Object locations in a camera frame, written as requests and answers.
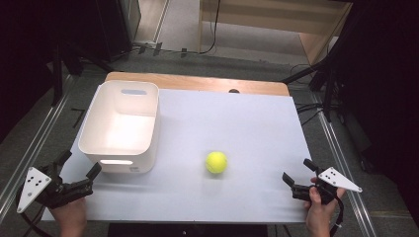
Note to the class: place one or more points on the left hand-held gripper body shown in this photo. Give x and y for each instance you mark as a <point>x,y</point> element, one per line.
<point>56,194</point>

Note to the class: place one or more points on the black metal stand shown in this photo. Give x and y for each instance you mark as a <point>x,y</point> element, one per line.
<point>59,75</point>
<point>326,79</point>

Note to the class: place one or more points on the white plastic storage bin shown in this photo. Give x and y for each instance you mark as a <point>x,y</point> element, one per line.
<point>122,131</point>

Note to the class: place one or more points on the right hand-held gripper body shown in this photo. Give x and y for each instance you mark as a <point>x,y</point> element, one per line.
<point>336,179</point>

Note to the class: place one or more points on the white table mat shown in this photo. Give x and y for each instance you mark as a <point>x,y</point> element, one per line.
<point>247,131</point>

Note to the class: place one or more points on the black stool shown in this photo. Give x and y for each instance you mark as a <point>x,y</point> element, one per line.
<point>187,230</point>

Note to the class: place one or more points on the dark cabinet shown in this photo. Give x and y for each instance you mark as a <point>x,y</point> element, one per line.
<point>115,26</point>

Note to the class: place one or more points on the person's right hand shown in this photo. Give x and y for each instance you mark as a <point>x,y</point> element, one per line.
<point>318,217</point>

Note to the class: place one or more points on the yellow tennis ball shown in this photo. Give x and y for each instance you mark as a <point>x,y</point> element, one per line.
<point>216,162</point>

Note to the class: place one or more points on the light wooden furniture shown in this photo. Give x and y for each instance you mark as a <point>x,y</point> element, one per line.
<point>280,16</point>

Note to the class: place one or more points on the metal floor rail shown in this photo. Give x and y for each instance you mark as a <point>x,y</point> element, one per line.
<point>342,171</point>
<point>33,151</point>

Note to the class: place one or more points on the wooden table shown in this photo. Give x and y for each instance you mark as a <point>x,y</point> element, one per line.
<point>197,82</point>

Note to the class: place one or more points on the person's left hand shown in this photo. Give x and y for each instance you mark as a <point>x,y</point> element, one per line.
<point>70,219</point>

